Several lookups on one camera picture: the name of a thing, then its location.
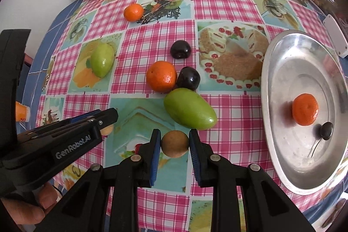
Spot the green mango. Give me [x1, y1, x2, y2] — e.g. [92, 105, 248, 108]
[163, 88, 218, 131]
[90, 42, 115, 78]

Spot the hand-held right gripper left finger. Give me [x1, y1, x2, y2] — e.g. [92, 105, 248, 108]
[35, 129, 162, 232]

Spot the person's left hand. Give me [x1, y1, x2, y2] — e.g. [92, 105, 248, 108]
[0, 180, 60, 225]

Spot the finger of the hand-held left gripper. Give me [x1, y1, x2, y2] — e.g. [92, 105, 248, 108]
[17, 108, 119, 140]
[61, 109, 102, 125]

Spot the pink checkered picture tablecloth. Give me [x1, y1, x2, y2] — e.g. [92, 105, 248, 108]
[35, 0, 348, 232]

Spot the large orange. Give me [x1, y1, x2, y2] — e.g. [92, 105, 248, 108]
[146, 60, 178, 93]

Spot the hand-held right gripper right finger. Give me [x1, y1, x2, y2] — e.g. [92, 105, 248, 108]
[189, 129, 316, 232]

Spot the oval metal tray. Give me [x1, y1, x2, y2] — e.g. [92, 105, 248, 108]
[260, 29, 348, 190]

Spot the dark purple plum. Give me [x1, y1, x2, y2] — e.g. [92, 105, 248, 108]
[176, 66, 202, 92]
[170, 40, 192, 59]

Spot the small tangerine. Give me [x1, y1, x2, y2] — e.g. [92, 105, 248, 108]
[292, 93, 319, 126]
[123, 3, 144, 22]

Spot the dark cherry with stem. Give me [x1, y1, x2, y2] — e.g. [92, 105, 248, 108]
[307, 121, 334, 159]

